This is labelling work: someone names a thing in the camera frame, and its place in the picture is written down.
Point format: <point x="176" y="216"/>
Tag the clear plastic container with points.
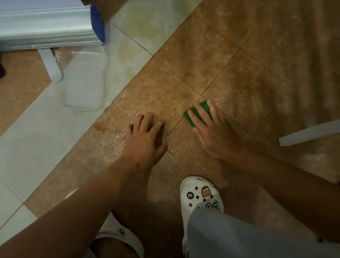
<point x="84" y="81"/>

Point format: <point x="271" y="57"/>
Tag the person's left hand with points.
<point x="142" y="145"/>

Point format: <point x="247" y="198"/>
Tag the white furniture with blue cap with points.
<point x="32" y="23"/>

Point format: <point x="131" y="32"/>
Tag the person's left leg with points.
<point x="115" y="256"/>

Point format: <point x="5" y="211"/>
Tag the person's left thumb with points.
<point x="161" y="152"/>

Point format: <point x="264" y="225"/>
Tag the person's right middle finger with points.
<point x="214" y="110"/>

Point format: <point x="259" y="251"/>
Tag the green scrubbing sponge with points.
<point x="203" y="107"/>

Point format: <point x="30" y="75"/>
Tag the white clog with charms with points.
<point x="194" y="194"/>

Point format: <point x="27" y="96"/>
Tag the person's left middle finger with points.
<point x="147" y="122"/>

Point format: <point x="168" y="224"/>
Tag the person's right thumb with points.
<point x="198" y="137"/>

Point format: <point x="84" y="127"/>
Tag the white chair leg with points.
<point x="317" y="131"/>

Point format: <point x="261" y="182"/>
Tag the person's left little finger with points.
<point x="130" y="130"/>

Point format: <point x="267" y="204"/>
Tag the person's left forearm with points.
<point x="62" y="221"/>

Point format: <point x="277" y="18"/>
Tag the person's right hand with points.
<point x="217" y="138"/>

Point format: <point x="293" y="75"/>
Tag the person's grey trousers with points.
<point x="255" y="241"/>

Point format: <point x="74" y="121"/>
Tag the person's right forearm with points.
<point x="295" y="188"/>

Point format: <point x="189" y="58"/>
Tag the white clog shoe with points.
<point x="123" y="232"/>

